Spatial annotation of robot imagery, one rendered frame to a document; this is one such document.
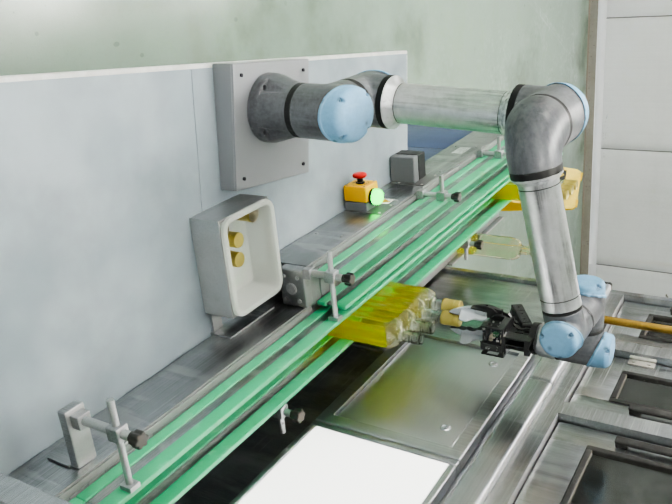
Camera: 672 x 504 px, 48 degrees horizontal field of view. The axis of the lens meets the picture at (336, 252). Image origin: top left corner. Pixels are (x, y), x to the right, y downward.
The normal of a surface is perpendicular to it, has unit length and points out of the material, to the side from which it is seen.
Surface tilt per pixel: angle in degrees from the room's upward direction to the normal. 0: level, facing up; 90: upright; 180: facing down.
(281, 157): 3
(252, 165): 3
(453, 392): 90
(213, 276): 90
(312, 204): 0
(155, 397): 90
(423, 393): 90
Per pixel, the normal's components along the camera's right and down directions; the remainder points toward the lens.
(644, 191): -0.52, 0.36
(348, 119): 0.76, 0.22
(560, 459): -0.09, -0.93
